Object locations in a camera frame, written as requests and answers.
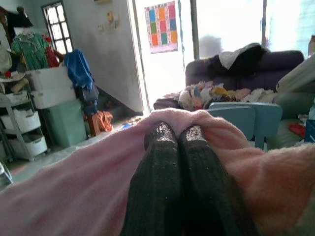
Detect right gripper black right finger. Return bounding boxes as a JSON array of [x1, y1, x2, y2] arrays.
[[178, 125, 259, 236]]

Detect grey cart with white baskets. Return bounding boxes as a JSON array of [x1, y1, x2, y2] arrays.
[[0, 89, 49, 162]]

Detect pale rolled bedding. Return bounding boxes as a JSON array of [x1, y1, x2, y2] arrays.
[[275, 56, 315, 93]]

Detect red garment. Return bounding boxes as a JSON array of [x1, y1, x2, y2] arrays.
[[41, 34, 65, 68]]

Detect dark green leather sofa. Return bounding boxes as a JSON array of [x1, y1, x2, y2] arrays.
[[267, 91, 315, 149]]

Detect sliding door frame post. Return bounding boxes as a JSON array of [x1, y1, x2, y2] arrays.
[[190, 0, 200, 59]]

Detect small red item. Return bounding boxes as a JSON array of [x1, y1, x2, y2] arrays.
[[288, 122, 306, 136]]

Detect pile of pastel clothes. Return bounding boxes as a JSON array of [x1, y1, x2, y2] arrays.
[[178, 82, 275, 111]]

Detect purple sofa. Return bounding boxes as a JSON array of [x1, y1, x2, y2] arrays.
[[154, 50, 306, 111]]

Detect green plastic bin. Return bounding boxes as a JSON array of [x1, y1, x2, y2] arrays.
[[45, 99, 87, 148]]

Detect white storage box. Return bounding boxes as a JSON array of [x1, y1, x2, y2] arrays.
[[31, 86, 77, 109], [29, 65, 74, 91]]

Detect blue hard case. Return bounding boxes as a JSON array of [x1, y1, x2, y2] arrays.
[[304, 119, 315, 144]]

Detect orange cloth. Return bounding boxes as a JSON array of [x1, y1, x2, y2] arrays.
[[94, 110, 114, 133]]

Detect brown wooden stool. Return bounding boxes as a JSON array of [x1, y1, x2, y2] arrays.
[[86, 113, 99, 136]]

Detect wall switch plates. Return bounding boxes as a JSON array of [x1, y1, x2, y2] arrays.
[[97, 11, 120, 32]]

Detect green patterned shirt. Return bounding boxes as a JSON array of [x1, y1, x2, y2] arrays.
[[11, 33, 50, 71]]

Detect light blue child chair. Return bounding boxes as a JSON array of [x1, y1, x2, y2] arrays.
[[247, 102, 283, 151], [208, 102, 256, 142]]

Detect grilled window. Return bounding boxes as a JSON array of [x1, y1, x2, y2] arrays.
[[41, 1, 74, 55]]

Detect pink fleece pillow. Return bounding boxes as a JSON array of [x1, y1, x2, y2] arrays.
[[0, 108, 315, 236]]

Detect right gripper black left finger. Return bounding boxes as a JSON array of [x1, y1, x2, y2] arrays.
[[122, 121, 184, 236]]

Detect black hat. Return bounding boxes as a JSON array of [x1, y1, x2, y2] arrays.
[[6, 6, 34, 28]]

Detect blue hanging clothes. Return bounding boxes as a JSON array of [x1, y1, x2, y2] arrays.
[[64, 49, 99, 116]]

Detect colourful squares wall poster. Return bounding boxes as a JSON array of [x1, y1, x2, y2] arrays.
[[144, 0, 179, 54]]

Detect black and white garment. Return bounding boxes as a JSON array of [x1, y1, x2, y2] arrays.
[[206, 43, 271, 78]]

